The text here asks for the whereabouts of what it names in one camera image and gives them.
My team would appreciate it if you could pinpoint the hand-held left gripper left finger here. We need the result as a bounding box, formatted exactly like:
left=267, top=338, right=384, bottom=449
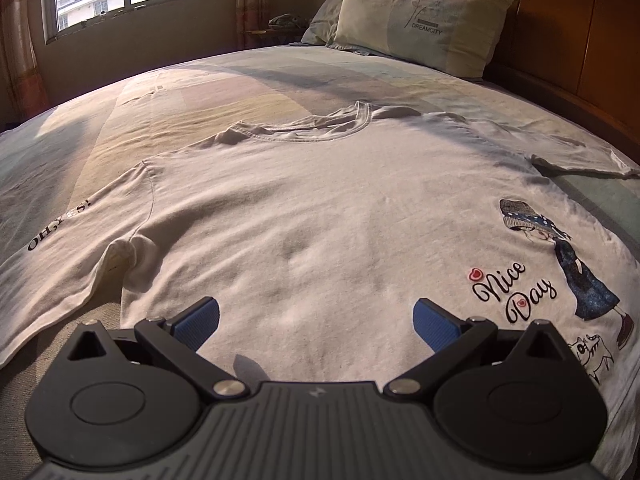
left=66, top=296, right=250, bottom=403

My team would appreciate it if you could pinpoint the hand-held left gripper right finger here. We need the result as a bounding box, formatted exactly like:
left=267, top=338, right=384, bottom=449
left=384, top=298, right=575, bottom=402

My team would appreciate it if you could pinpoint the white printed t-shirt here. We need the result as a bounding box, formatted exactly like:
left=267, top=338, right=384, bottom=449
left=0, top=101, right=640, bottom=480

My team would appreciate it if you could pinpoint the bed with striped sheet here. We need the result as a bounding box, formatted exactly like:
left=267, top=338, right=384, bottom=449
left=0, top=42, right=640, bottom=480

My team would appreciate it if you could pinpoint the wooden nightstand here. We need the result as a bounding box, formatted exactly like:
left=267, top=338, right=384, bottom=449
left=242, top=27, right=306, bottom=51

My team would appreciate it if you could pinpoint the large printed pillow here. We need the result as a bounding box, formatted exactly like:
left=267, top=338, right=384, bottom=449
left=332, top=0, right=518, bottom=78

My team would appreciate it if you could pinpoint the grey bundle on nightstand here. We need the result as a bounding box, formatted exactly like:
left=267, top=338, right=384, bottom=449
left=268, top=12, right=310, bottom=31

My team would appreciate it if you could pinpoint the checked curtain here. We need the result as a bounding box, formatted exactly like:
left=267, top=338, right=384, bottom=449
left=235, top=0, right=273, bottom=51
left=0, top=0, right=51, bottom=126

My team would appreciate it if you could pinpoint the wooden headboard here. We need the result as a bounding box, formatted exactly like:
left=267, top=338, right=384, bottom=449
left=340, top=0, right=640, bottom=161

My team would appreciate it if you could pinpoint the small pale blue pillow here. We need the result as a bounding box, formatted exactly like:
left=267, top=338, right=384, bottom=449
left=300, top=0, right=346, bottom=46

